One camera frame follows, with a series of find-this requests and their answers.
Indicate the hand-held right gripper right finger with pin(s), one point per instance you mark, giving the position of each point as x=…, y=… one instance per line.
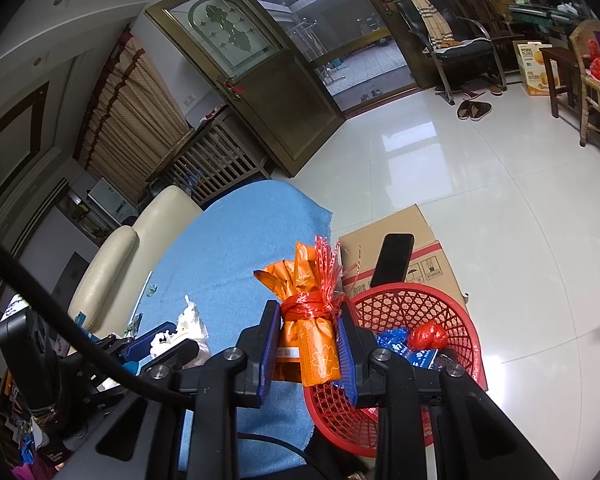
x=345, y=355

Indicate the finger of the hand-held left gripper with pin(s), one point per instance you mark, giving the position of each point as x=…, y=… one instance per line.
x=147, y=342
x=180, y=352

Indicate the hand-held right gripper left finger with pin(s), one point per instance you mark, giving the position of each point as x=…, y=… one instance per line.
x=267, y=350

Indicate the white tissue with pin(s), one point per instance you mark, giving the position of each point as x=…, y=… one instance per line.
x=190, y=322

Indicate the orange flower-print packet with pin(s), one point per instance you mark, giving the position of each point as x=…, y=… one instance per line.
x=312, y=350

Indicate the large blue foil packet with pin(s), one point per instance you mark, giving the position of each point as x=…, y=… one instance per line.
x=417, y=357

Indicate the red plastic basket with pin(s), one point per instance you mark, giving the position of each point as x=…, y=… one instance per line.
x=405, y=305

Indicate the red plastic bag ball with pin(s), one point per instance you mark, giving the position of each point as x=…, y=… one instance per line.
x=427, y=335

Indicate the green and white wrapper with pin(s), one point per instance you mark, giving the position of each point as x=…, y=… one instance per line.
x=137, y=321

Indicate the blue plastic bag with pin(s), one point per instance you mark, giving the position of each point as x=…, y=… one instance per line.
x=392, y=337

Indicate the black phone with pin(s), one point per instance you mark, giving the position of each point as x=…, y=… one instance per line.
x=392, y=260

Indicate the cream leather sofa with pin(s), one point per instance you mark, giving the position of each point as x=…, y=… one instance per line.
x=160, y=225

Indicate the cardboard box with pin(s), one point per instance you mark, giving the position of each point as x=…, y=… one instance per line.
x=365, y=237

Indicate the blue tablecloth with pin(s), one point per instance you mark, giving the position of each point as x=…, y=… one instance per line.
x=240, y=230

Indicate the white appliance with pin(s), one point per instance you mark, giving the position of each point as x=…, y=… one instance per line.
x=110, y=200

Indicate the wooden crib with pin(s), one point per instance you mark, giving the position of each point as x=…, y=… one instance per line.
x=215, y=160

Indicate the tan curtain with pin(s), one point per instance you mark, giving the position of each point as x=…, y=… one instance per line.
x=130, y=125

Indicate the wooden glass door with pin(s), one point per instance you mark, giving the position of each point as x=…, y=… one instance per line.
x=290, y=110

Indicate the brown slipper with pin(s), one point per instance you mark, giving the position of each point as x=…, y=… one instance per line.
x=481, y=111
x=466, y=109

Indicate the black armchair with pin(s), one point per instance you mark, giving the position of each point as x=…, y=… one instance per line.
x=460, y=52

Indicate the yellow carton box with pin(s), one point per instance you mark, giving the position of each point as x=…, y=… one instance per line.
x=535, y=75

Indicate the striped towel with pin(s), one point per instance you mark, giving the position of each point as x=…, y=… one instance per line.
x=430, y=20

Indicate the wicker chair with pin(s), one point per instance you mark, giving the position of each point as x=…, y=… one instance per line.
x=587, y=105

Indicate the dark wooden side table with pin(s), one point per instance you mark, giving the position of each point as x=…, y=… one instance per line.
x=562, y=60

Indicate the dark wooden chair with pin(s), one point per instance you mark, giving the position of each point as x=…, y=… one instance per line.
x=480, y=5

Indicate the red plastic bag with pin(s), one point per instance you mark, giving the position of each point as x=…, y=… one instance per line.
x=599, y=67

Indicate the glass table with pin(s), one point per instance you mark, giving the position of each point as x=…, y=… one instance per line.
x=535, y=10

